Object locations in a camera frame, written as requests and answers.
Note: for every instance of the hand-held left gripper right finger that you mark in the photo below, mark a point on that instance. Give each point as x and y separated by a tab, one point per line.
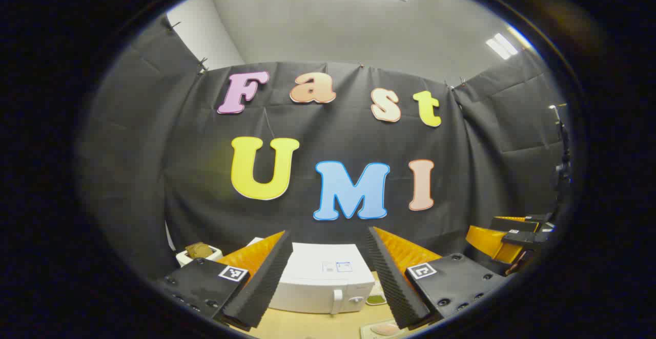
389	282

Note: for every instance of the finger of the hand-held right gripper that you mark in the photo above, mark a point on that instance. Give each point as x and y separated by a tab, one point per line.
523	237
512	223

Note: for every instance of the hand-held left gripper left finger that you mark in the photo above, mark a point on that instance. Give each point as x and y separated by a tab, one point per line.
266	282

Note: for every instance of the white microwave oven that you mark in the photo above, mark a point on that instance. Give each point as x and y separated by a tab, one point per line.
318	277

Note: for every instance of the white sectioned condiment dish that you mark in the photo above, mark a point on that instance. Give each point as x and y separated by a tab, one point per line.
376	298

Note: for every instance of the white square plate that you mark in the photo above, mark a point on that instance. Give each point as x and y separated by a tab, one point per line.
365	328

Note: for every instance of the white toaster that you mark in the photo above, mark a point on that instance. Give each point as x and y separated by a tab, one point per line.
215	253

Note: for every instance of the black tripod stand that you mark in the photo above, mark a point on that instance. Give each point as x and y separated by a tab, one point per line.
562	167

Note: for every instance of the brown toast slice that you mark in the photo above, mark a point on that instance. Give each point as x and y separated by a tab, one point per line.
199	250

